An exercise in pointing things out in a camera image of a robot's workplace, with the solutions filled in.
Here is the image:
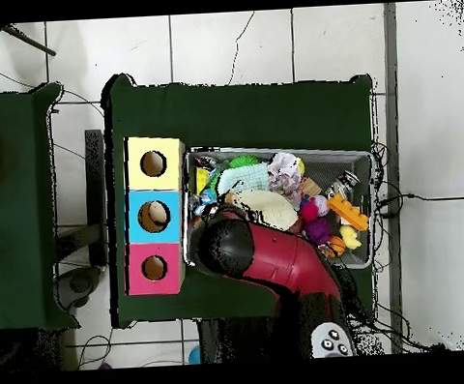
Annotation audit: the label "thin dark rod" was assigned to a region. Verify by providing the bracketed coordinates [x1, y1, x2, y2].
[0, 21, 57, 60]

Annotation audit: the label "yellow plush toy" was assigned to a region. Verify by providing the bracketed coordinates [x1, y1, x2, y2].
[338, 223, 363, 251]

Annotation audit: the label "green spiky ball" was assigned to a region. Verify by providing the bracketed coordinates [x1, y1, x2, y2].
[228, 154, 262, 170]

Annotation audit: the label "yellow cheese wedge toy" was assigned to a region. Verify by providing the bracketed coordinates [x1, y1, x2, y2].
[194, 166, 212, 195]

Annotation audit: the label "white baseball toy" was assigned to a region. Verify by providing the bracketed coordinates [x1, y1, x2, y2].
[310, 193, 330, 218]

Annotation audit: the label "purple spiky ball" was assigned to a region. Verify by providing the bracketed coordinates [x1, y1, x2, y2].
[303, 216, 334, 247]

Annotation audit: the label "black upright panel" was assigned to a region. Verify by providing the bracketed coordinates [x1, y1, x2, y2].
[82, 128, 111, 266]

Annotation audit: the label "small basketball toy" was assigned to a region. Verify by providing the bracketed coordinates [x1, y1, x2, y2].
[327, 234, 348, 259]

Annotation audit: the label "shallow mesh bin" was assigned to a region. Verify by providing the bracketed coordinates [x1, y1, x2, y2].
[177, 137, 380, 279]

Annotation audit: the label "mint waffle cloth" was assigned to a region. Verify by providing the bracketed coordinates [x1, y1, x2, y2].
[215, 162, 272, 195]

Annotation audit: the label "large orange toy brick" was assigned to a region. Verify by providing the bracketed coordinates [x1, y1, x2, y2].
[325, 191, 370, 233]

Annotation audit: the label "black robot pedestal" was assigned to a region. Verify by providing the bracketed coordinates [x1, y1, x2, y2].
[197, 314, 288, 364]

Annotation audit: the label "crumpled printed white wrapper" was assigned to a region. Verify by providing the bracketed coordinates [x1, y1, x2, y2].
[266, 150, 305, 210]

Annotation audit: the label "wooden box three holes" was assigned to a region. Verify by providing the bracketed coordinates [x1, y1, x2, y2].
[117, 133, 193, 297]

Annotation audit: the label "pink spiky toy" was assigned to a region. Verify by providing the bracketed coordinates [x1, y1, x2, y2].
[299, 200, 320, 222]

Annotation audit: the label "cream waffle cloth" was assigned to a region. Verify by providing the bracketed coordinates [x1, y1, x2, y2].
[231, 187, 300, 234]

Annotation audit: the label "green cloth side table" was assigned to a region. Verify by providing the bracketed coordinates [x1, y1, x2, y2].
[0, 81, 79, 333]

